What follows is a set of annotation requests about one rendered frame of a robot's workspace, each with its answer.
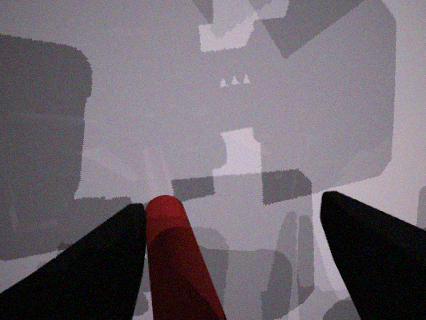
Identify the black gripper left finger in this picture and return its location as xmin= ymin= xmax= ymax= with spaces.
xmin=0 ymin=204 xmax=146 ymax=320

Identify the red peg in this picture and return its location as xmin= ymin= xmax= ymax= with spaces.
xmin=145 ymin=195 xmax=228 ymax=320

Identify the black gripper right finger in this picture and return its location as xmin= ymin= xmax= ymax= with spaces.
xmin=319 ymin=191 xmax=426 ymax=320

